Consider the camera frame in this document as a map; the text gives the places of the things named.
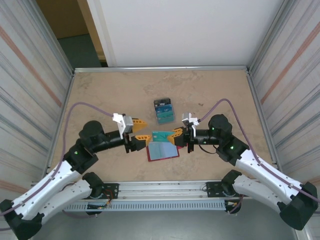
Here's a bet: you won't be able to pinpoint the teal chip card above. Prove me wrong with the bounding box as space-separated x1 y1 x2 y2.
151 130 176 143

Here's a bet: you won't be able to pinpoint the red card holder wallet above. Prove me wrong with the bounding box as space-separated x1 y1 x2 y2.
146 141 181 163

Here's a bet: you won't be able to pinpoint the black Vip card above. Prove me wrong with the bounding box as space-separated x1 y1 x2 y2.
153 98 172 108

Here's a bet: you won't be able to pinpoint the clear acrylic card stand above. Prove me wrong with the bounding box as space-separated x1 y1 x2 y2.
153 98 177 125

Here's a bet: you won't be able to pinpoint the green VIP card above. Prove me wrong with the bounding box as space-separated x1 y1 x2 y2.
156 111 176 125

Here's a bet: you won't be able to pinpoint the blue VIP card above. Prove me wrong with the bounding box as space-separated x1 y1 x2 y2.
154 105 174 113

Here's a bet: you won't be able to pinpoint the grey metal shelf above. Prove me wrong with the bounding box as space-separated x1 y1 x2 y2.
31 198 301 240

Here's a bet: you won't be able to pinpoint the translucent corrugated side panel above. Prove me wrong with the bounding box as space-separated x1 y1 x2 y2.
249 0 320 221
0 0 74 226

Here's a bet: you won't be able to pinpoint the black cable loop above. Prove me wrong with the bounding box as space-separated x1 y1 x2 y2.
199 146 218 155

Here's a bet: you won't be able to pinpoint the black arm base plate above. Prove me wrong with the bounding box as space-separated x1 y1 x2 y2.
98 183 120 200
206 181 252 200

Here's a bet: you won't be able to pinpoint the aluminium table side rail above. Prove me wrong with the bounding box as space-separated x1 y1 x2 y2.
246 69 280 178
44 71 77 182

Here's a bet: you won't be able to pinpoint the orange wires with connector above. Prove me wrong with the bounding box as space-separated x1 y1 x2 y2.
224 189 247 210
86 191 113 210

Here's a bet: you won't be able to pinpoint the aluminium table end rail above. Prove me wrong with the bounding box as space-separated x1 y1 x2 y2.
73 65 251 74

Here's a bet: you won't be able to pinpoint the grey slotted cable duct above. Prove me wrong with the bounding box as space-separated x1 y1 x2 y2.
62 201 226 212

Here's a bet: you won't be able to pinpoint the wooden door frame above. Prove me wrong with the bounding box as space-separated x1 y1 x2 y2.
80 0 109 68

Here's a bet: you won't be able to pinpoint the aluminium frame post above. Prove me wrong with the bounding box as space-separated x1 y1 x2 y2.
247 0 298 73
26 0 76 74

